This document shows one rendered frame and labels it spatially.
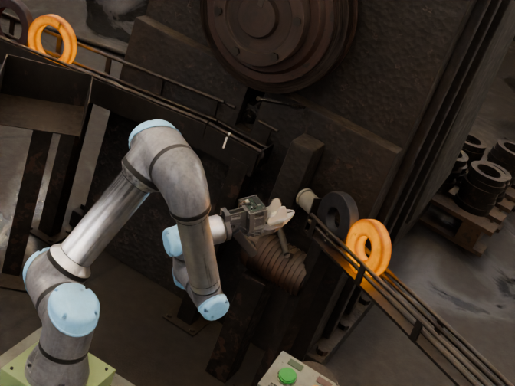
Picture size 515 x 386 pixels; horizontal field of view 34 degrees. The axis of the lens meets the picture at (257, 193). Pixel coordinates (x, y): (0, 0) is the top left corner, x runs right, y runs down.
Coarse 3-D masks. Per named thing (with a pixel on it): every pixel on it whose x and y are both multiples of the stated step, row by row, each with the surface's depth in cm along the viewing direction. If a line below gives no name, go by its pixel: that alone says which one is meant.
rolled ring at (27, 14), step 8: (0, 0) 289; (8, 0) 287; (16, 0) 288; (0, 8) 290; (16, 8) 287; (24, 8) 287; (0, 16) 294; (24, 16) 286; (0, 24) 296; (24, 24) 287; (0, 32) 295; (24, 32) 288; (24, 40) 289
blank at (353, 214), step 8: (336, 192) 237; (344, 192) 238; (328, 200) 240; (336, 200) 236; (344, 200) 233; (352, 200) 234; (320, 208) 243; (328, 208) 239; (336, 208) 236; (344, 208) 233; (352, 208) 232; (320, 216) 242; (328, 216) 241; (344, 216) 233; (352, 216) 232; (328, 224) 240; (344, 224) 233; (352, 224) 232; (336, 232) 236; (344, 232) 233; (344, 240) 233
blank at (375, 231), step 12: (360, 228) 227; (372, 228) 223; (384, 228) 223; (348, 240) 232; (360, 240) 229; (372, 240) 223; (384, 240) 220; (360, 252) 229; (372, 252) 223; (384, 252) 220; (372, 264) 222; (384, 264) 221
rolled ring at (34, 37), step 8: (40, 16) 283; (48, 16) 281; (56, 16) 281; (32, 24) 285; (40, 24) 283; (48, 24) 282; (56, 24) 280; (64, 24) 280; (32, 32) 286; (40, 32) 287; (64, 32) 280; (72, 32) 281; (32, 40) 287; (40, 40) 289; (64, 40) 281; (72, 40) 281; (32, 48) 288; (40, 48) 289; (64, 48) 282; (72, 48) 281; (64, 56) 283; (72, 56) 283
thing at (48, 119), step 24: (0, 72) 245; (24, 72) 261; (48, 72) 262; (72, 72) 262; (0, 96) 261; (24, 96) 265; (48, 96) 266; (72, 96) 267; (0, 120) 249; (24, 120) 252; (48, 120) 256; (72, 120) 259; (48, 144) 260; (24, 192) 268; (24, 216) 272; (24, 240) 277; (0, 264) 286; (24, 264) 290; (24, 288) 279
